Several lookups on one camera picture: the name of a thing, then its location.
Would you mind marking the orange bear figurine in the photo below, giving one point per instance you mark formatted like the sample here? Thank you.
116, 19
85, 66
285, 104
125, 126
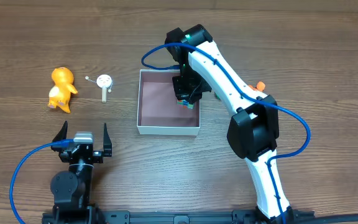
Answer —
60, 93

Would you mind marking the white plush duck orange feet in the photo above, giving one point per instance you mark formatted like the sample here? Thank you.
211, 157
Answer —
260, 86

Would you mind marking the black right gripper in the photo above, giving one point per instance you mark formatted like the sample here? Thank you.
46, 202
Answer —
186, 94

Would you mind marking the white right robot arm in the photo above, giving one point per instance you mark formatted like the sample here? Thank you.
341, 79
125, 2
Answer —
253, 128

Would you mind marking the black mounting rail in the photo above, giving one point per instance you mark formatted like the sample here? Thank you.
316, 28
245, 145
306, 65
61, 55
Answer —
96, 215

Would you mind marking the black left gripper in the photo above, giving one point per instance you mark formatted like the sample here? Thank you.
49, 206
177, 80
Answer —
81, 154

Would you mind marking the green round lid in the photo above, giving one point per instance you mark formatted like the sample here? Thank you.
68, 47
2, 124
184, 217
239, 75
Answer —
217, 97

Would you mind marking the multicolour puzzle cube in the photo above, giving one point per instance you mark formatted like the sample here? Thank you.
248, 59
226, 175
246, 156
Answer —
185, 104

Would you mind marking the white wooden rattle drum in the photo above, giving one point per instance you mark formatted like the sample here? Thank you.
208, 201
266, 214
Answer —
105, 83

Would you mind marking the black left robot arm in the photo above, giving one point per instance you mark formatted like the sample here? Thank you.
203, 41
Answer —
71, 188

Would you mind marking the white cardboard box pink interior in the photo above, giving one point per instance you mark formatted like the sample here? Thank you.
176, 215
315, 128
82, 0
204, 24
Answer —
158, 112

